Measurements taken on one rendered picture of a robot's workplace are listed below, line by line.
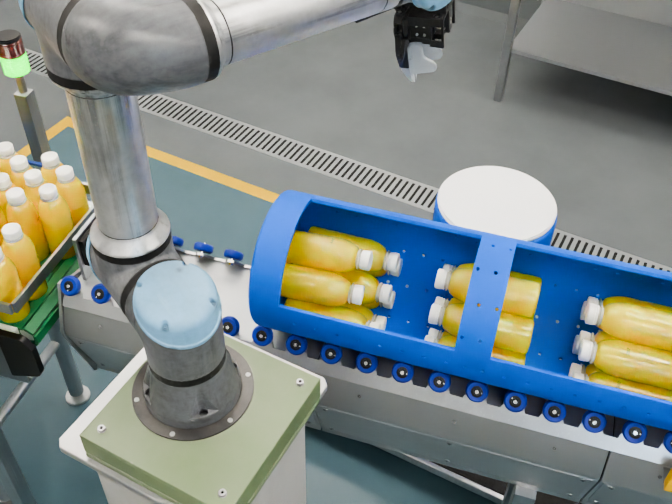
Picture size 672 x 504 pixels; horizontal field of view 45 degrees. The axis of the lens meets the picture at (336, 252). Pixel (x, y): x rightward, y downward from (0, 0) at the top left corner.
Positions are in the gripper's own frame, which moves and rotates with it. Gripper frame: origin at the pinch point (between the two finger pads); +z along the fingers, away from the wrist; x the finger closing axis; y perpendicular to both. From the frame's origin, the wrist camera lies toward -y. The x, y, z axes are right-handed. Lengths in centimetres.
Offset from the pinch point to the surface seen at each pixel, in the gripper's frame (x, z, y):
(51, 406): -21, 140, -125
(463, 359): -27, 41, 16
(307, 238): -14.6, 31.3, -18.0
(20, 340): -42, 50, -77
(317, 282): -21.3, 35.6, -14.0
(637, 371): -20, 43, 46
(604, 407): -27, 48, 42
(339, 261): -17.0, 33.4, -10.8
